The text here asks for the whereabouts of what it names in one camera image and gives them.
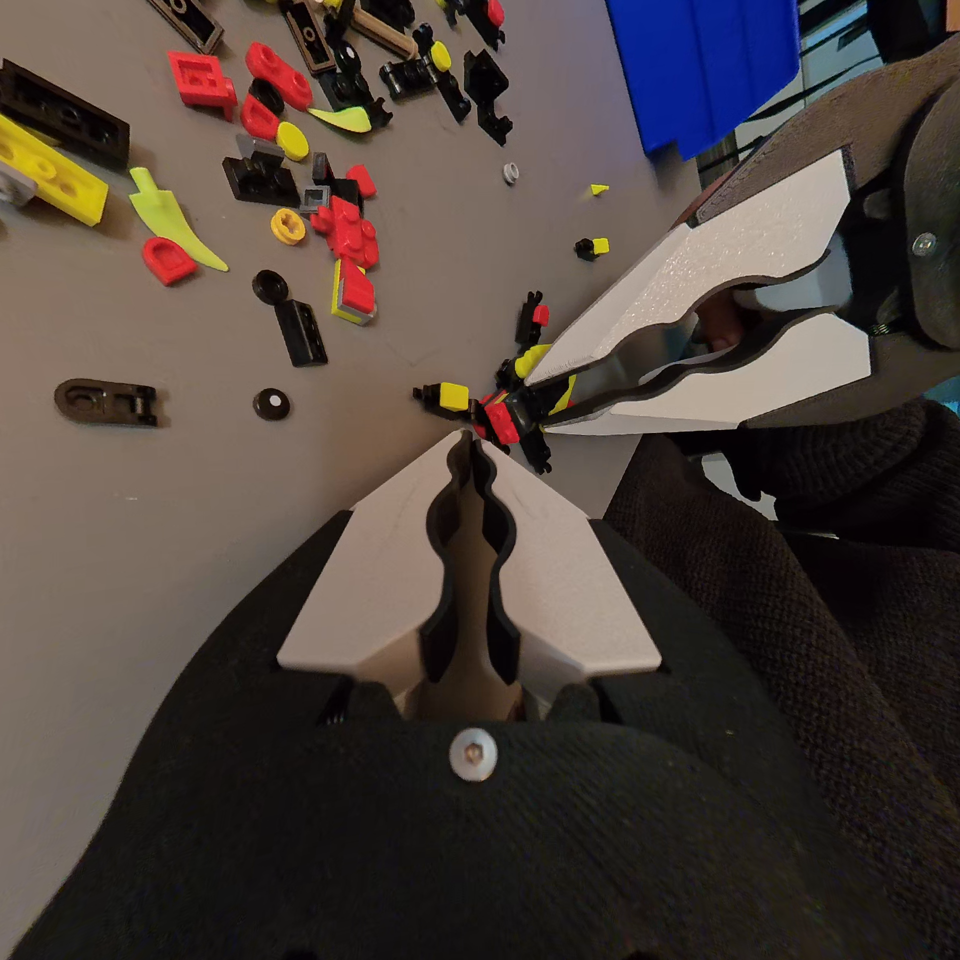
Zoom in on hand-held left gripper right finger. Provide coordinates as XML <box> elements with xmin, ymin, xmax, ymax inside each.
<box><xmin>472</xmin><ymin>441</ymin><xmax>663</xmax><ymax>717</ymax></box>

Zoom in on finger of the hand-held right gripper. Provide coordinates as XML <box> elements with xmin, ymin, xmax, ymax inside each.
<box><xmin>538</xmin><ymin>309</ymin><xmax>873</xmax><ymax>438</ymax></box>
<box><xmin>523</xmin><ymin>146</ymin><xmax>856</xmax><ymax>387</ymax></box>

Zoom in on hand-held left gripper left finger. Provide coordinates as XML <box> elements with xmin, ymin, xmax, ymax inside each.
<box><xmin>276</xmin><ymin>429</ymin><xmax>475</xmax><ymax>710</ymax></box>

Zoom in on black yellow red lego model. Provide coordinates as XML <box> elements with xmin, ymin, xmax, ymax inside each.
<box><xmin>412</xmin><ymin>291</ymin><xmax>579</xmax><ymax>475</ymax></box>

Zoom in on person's right forearm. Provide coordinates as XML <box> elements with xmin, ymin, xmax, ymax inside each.
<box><xmin>667</xmin><ymin>397</ymin><xmax>960</xmax><ymax>534</ymax></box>

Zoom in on black rectangular lego plate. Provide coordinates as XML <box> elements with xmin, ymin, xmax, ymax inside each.
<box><xmin>273</xmin><ymin>299</ymin><xmax>330</xmax><ymax>369</ymax></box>

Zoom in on yellow grey red lego stack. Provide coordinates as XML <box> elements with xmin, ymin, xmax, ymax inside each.
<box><xmin>330</xmin><ymin>258</ymin><xmax>378</xmax><ymax>328</ymax></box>

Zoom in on black oval-hole lego plate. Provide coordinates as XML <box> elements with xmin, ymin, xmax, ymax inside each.
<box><xmin>53</xmin><ymin>378</ymin><xmax>159</xmax><ymax>429</ymax></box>

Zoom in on red lego plate cluster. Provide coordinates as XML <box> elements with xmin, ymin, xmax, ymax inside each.
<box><xmin>309</xmin><ymin>193</ymin><xmax>381</xmax><ymax>271</ymax></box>

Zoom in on red rounded lego tile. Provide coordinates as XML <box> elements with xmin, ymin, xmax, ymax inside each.
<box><xmin>141</xmin><ymin>236</ymin><xmax>200</xmax><ymax>288</ymax></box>

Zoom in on neon green lego claw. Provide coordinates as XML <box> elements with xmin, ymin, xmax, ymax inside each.
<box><xmin>128</xmin><ymin>165</ymin><xmax>231</xmax><ymax>273</ymax></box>

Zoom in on pile of loose lego pieces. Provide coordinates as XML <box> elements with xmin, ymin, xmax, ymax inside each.
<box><xmin>0</xmin><ymin>0</ymin><xmax>519</xmax><ymax>230</ymax></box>

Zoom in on person's right hand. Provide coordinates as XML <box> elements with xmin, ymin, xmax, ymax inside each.
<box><xmin>690</xmin><ymin>288</ymin><xmax>755</xmax><ymax>354</ymax></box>

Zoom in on blue plastic bin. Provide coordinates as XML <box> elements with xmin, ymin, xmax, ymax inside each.
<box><xmin>604</xmin><ymin>0</ymin><xmax>802</xmax><ymax>162</ymax></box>

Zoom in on person's black knit sweater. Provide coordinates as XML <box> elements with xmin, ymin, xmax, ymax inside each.
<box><xmin>603</xmin><ymin>435</ymin><xmax>960</xmax><ymax>960</ymax></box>

